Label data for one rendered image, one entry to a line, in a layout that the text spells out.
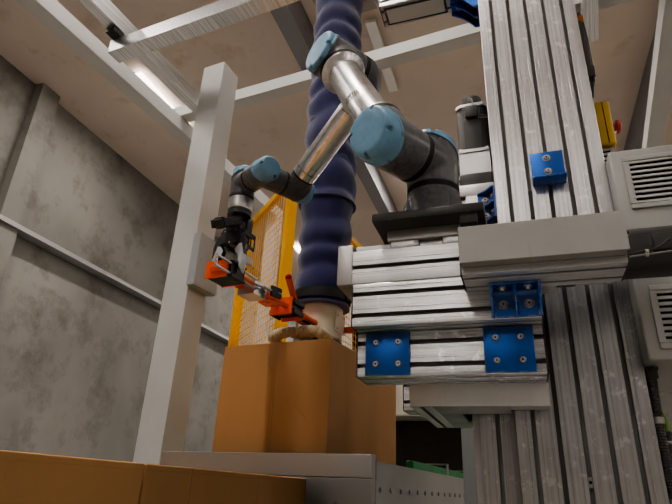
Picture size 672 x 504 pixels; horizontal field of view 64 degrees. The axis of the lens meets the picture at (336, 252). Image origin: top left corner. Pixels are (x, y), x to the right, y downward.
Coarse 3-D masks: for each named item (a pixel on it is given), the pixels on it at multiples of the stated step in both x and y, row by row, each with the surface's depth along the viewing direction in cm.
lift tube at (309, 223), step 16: (304, 208) 219; (320, 208) 215; (336, 208) 215; (352, 208) 224; (304, 224) 217; (320, 224) 211; (336, 224) 212; (304, 240) 213; (320, 240) 209; (336, 240) 210; (304, 256) 208; (320, 256) 206; (336, 256) 207; (304, 272) 206; (320, 272) 203; (336, 272) 205; (336, 304) 202
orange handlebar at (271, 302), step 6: (222, 264) 151; (210, 270) 152; (216, 270) 151; (252, 282) 162; (240, 288) 164; (264, 300) 174; (270, 300) 172; (276, 300) 173; (282, 300) 176; (270, 306) 177; (276, 306) 180; (282, 306) 178; (288, 306) 179; (306, 318) 190; (312, 318) 194; (306, 324) 198; (312, 324) 196; (348, 330) 203; (354, 330) 202
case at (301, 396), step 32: (256, 352) 176; (288, 352) 171; (320, 352) 166; (352, 352) 179; (224, 384) 177; (256, 384) 172; (288, 384) 167; (320, 384) 162; (352, 384) 176; (224, 416) 172; (256, 416) 167; (288, 416) 163; (320, 416) 158; (352, 416) 173; (384, 416) 198; (224, 448) 168; (256, 448) 163; (288, 448) 159; (320, 448) 154; (352, 448) 169; (384, 448) 194
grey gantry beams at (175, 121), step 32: (32, 0) 321; (576, 0) 322; (608, 0) 318; (64, 32) 342; (448, 32) 353; (480, 32) 344; (96, 64) 367; (384, 64) 373; (128, 96) 396; (256, 96) 408; (192, 128) 446; (256, 192) 528
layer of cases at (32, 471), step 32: (0, 480) 68; (32, 480) 72; (64, 480) 76; (96, 480) 81; (128, 480) 86; (160, 480) 93; (192, 480) 100; (224, 480) 109; (256, 480) 119; (288, 480) 131
